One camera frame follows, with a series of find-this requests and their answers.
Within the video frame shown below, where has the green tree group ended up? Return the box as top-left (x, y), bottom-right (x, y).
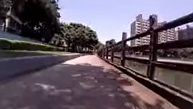
top-left (49, 21), bottom-right (102, 56)

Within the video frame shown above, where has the red stone-pattern path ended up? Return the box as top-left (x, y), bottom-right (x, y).
top-left (0, 46), bottom-right (193, 109)

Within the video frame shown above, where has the narrow distant tower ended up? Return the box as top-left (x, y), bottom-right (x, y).
top-left (121, 31), bottom-right (129, 43)

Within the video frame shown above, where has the cluster of tall pale buildings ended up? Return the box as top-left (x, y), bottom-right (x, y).
top-left (128, 11), bottom-right (181, 52)

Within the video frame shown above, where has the trimmed green hedge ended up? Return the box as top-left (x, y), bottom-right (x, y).
top-left (0, 37), bottom-right (66, 58)

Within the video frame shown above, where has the grass strip beside kerb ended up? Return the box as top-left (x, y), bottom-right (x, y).
top-left (0, 45), bottom-right (77, 69)

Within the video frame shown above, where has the large dark tree group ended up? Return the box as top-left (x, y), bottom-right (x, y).
top-left (0, 0), bottom-right (64, 45)

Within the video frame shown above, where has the grey concrete kerb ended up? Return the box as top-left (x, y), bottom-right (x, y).
top-left (0, 46), bottom-right (84, 99)

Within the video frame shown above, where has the canal water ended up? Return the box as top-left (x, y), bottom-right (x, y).
top-left (109, 53), bottom-right (193, 100)

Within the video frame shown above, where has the tree line across water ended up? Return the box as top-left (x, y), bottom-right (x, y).
top-left (157, 43), bottom-right (193, 61)

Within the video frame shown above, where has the building behind trees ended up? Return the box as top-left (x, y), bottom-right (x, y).
top-left (0, 5), bottom-right (25, 36)

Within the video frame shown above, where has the grey tall building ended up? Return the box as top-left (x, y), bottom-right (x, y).
top-left (177, 24), bottom-right (193, 43)

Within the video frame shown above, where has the dark wooden rail fence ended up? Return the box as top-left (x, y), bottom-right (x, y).
top-left (92, 0), bottom-right (193, 109)

